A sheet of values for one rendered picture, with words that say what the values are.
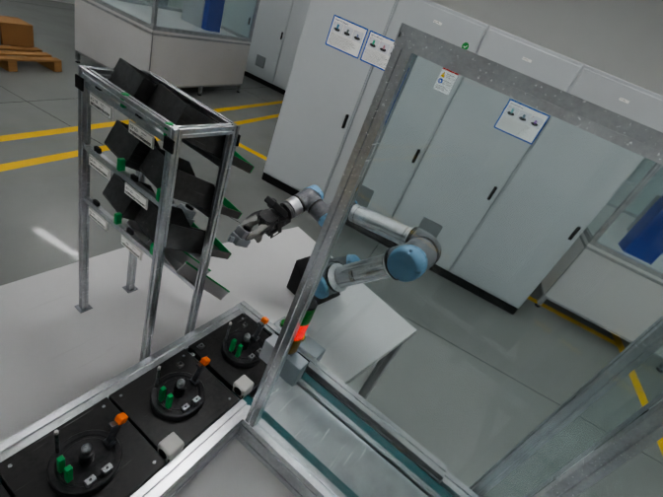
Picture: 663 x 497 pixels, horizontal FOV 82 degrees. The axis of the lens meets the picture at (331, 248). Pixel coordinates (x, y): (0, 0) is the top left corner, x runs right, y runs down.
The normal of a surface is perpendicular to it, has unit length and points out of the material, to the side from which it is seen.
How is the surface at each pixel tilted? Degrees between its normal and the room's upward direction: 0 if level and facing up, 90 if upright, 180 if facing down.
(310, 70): 90
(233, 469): 0
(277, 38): 90
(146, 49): 90
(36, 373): 0
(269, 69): 90
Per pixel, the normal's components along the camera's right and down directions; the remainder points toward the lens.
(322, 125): -0.38, 0.39
